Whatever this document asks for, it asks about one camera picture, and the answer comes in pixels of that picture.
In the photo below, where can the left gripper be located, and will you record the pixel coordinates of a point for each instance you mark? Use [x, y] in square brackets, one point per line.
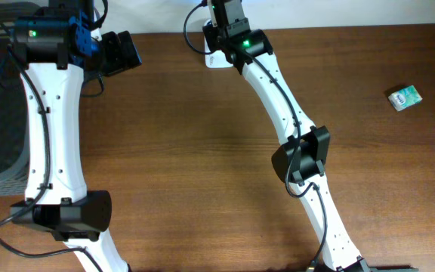
[120, 60]

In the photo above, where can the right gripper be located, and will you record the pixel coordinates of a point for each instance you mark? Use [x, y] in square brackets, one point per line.
[214, 22]

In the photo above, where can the small green tissue packet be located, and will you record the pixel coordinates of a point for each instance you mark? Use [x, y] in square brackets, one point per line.
[405, 98]

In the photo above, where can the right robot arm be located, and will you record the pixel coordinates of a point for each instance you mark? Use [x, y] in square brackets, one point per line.
[300, 160]

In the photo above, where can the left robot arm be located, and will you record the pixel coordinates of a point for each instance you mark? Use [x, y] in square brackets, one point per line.
[56, 50]

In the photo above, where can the white barcode scanner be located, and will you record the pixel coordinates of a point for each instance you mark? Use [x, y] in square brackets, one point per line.
[217, 60]

